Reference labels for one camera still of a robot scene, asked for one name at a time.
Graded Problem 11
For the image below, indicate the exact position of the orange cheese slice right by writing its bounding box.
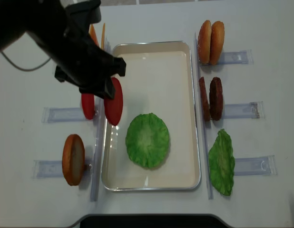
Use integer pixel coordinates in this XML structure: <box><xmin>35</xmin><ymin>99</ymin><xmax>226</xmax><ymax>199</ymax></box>
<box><xmin>101</xmin><ymin>23</ymin><xmax>106</xmax><ymax>50</ymax></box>

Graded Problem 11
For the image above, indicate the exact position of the inner right bun half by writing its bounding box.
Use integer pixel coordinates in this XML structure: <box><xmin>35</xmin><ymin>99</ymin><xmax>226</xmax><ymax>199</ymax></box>
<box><xmin>197</xmin><ymin>20</ymin><xmax>212</xmax><ymax>64</ymax></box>

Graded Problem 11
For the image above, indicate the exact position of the grey cable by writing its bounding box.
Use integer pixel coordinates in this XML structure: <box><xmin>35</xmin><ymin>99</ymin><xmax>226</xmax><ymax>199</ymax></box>
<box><xmin>0</xmin><ymin>51</ymin><xmax>52</xmax><ymax>72</ymax></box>

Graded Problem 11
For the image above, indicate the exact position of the clear patty pusher track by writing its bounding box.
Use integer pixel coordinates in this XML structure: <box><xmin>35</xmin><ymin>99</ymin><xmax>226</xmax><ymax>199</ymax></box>
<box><xmin>222</xmin><ymin>102</ymin><xmax>265</xmax><ymax>119</ymax></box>

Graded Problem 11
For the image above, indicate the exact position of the outer right bun half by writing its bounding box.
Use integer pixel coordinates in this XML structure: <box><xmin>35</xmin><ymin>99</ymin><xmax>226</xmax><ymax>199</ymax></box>
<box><xmin>209</xmin><ymin>21</ymin><xmax>225</xmax><ymax>65</ymax></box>

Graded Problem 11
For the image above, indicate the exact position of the clear left bun pusher track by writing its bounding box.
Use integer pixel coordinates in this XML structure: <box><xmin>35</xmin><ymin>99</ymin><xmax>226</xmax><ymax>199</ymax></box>
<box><xmin>32</xmin><ymin>159</ymin><xmax>93</xmax><ymax>179</ymax></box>

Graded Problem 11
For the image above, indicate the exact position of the green lettuce leaf on tray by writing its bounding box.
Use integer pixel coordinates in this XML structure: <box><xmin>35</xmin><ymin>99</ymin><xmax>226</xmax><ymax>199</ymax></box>
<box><xmin>125</xmin><ymin>113</ymin><xmax>170</xmax><ymax>169</ymax></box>

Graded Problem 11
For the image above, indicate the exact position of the clear left front rail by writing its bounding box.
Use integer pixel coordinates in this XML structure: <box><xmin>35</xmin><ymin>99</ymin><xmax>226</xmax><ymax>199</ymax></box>
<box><xmin>90</xmin><ymin>97</ymin><xmax>106</xmax><ymax>202</ymax></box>

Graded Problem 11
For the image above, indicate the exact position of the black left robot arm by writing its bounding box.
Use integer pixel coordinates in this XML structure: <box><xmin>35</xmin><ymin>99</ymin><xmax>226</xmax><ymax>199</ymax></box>
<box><xmin>0</xmin><ymin>0</ymin><xmax>126</xmax><ymax>99</ymax></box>

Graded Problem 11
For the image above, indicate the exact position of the bun half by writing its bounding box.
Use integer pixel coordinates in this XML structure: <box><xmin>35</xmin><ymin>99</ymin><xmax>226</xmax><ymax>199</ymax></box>
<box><xmin>209</xmin><ymin>21</ymin><xmax>225</xmax><ymax>65</ymax></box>
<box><xmin>62</xmin><ymin>134</ymin><xmax>85</xmax><ymax>186</ymax></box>
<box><xmin>197</xmin><ymin>20</ymin><xmax>212</xmax><ymax>64</ymax></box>

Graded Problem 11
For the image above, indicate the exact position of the left bun half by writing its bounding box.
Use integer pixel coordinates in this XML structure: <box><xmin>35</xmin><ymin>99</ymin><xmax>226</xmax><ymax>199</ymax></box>
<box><xmin>62</xmin><ymin>134</ymin><xmax>85</xmax><ymax>186</ymax></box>

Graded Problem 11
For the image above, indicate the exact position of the brown meat patty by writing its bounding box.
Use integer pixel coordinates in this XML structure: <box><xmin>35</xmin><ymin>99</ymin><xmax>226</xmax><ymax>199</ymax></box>
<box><xmin>209</xmin><ymin>77</ymin><xmax>223</xmax><ymax>121</ymax></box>
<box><xmin>198</xmin><ymin>77</ymin><xmax>211</xmax><ymax>122</ymax></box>

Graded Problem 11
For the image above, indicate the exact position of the red tomato slice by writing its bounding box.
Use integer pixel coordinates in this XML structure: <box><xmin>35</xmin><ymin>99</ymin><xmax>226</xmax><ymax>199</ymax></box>
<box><xmin>104</xmin><ymin>77</ymin><xmax>123</xmax><ymax>126</ymax></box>
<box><xmin>81</xmin><ymin>94</ymin><xmax>95</xmax><ymax>120</ymax></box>

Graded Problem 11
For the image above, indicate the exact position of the clear tomato pusher track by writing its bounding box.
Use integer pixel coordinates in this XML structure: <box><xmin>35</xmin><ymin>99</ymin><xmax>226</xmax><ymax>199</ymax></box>
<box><xmin>41</xmin><ymin>107</ymin><xmax>87</xmax><ymax>123</ymax></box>

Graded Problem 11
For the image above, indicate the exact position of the clear lettuce pusher track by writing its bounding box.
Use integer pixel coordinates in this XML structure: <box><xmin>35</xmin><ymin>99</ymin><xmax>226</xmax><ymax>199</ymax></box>
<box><xmin>234</xmin><ymin>155</ymin><xmax>277</xmax><ymax>176</ymax></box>

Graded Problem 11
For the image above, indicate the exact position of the white metal tray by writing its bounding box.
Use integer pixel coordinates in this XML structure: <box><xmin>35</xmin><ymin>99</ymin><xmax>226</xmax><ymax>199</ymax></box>
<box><xmin>101</xmin><ymin>41</ymin><xmax>201</xmax><ymax>191</ymax></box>

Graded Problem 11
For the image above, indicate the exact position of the green lettuce leaf on rack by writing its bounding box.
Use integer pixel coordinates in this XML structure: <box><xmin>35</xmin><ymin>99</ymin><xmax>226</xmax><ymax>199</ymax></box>
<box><xmin>208</xmin><ymin>129</ymin><xmax>235</xmax><ymax>196</ymax></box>

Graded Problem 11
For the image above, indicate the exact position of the black table edge base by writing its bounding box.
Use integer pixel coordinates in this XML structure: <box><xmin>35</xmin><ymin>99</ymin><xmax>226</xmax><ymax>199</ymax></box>
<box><xmin>80</xmin><ymin>215</ymin><xmax>227</xmax><ymax>228</ymax></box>

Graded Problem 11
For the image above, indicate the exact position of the outer brown meat patty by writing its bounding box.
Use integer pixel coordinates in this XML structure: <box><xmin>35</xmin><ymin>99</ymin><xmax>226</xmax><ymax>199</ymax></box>
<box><xmin>209</xmin><ymin>77</ymin><xmax>223</xmax><ymax>121</ymax></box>

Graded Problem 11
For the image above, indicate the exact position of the inner brown meat patty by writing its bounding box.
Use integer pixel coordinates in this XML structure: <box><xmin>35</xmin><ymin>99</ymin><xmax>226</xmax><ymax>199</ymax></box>
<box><xmin>198</xmin><ymin>77</ymin><xmax>211</xmax><ymax>122</ymax></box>

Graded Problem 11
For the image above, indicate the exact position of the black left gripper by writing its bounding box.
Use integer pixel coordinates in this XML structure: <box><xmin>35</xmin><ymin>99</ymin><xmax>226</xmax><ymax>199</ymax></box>
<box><xmin>27</xmin><ymin>23</ymin><xmax>126</xmax><ymax>99</ymax></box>

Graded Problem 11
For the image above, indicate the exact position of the red tomato slice on rack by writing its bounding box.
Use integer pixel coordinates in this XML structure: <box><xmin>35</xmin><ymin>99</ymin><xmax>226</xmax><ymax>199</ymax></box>
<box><xmin>81</xmin><ymin>94</ymin><xmax>95</xmax><ymax>120</ymax></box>

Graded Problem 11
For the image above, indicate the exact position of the clear bun pusher track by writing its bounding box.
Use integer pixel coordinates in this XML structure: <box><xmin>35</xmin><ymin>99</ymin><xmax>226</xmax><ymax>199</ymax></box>
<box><xmin>217</xmin><ymin>49</ymin><xmax>254</xmax><ymax>65</ymax></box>
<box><xmin>32</xmin><ymin>159</ymin><xmax>93</xmax><ymax>179</ymax></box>

